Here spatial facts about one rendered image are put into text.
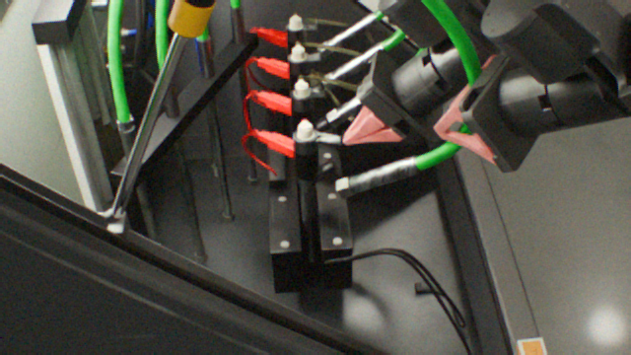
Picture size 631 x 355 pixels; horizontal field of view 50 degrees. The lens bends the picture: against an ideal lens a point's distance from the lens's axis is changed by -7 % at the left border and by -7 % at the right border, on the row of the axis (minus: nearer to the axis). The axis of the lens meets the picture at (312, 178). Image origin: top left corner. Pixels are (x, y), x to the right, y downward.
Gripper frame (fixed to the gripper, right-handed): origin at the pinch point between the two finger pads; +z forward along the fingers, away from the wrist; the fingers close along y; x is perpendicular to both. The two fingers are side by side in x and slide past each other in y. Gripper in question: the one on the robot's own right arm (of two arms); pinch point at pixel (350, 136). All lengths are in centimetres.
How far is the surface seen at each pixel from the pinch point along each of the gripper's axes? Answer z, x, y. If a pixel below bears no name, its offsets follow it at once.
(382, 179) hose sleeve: -5.6, 9.8, -1.0
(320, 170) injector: 6.2, 0.3, -1.1
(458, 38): -22.2, 10.0, 6.3
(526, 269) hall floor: 55, -80, -109
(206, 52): 12.6, -11.6, 15.9
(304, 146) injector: 4.0, 1.6, 3.1
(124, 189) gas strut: -10.8, 33.2, 22.1
